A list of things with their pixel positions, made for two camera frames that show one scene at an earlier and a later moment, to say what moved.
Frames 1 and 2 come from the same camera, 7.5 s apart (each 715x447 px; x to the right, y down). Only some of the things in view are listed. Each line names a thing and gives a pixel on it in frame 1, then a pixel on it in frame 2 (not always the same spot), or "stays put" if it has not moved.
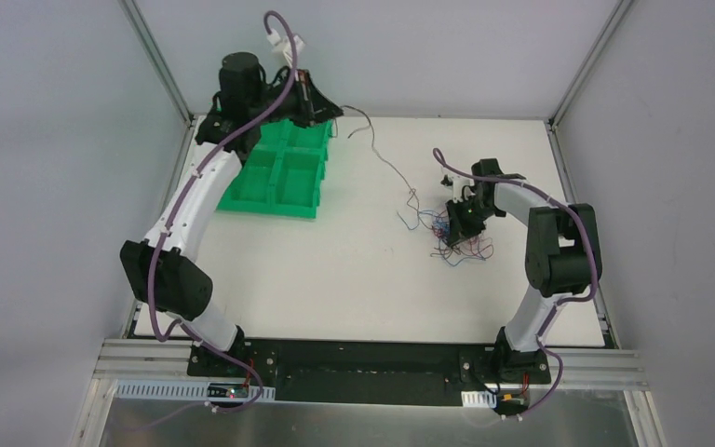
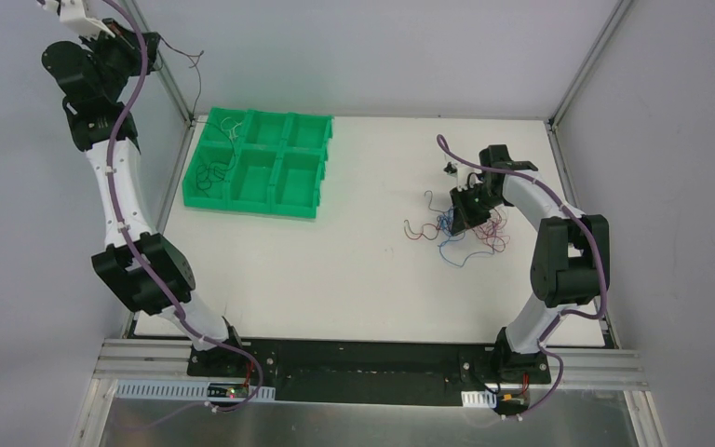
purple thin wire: x=468 y=239 → x=485 y=237
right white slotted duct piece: x=478 y=399 stays put
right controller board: x=511 y=401 stays put
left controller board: x=227 y=390 stays put
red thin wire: x=482 y=258 → x=473 y=229
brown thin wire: x=378 y=154 → x=195 y=55
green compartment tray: x=283 y=170 stays put
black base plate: x=365 y=370 stays put
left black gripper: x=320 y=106 → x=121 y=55
